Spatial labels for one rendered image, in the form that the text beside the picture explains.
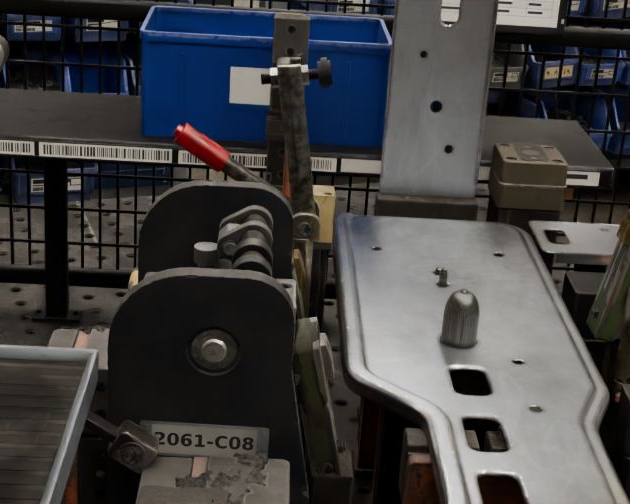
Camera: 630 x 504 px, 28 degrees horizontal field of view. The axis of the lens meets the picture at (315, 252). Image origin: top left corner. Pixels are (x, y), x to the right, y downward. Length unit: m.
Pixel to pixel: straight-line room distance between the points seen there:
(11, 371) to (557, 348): 0.58
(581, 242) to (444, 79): 0.24
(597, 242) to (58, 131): 0.66
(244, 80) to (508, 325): 0.52
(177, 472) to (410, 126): 0.78
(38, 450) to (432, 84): 0.92
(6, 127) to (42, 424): 0.98
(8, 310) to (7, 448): 1.26
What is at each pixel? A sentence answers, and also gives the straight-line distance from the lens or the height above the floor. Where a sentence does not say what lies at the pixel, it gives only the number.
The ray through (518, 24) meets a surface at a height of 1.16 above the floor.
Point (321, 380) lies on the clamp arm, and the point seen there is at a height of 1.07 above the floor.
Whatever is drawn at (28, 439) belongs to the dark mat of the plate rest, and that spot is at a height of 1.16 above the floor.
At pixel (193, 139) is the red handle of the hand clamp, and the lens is 1.18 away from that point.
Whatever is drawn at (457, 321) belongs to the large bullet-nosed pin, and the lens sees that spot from 1.11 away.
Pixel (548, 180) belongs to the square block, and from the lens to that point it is 1.48.
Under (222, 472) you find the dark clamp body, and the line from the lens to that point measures 0.76.
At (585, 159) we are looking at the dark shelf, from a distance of 1.61.
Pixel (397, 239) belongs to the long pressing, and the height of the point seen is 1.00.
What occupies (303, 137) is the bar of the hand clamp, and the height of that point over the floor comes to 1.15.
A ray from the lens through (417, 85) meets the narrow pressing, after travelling 1.45.
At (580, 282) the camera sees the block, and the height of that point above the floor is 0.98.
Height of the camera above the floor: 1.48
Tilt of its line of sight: 22 degrees down
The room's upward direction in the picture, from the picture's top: 4 degrees clockwise
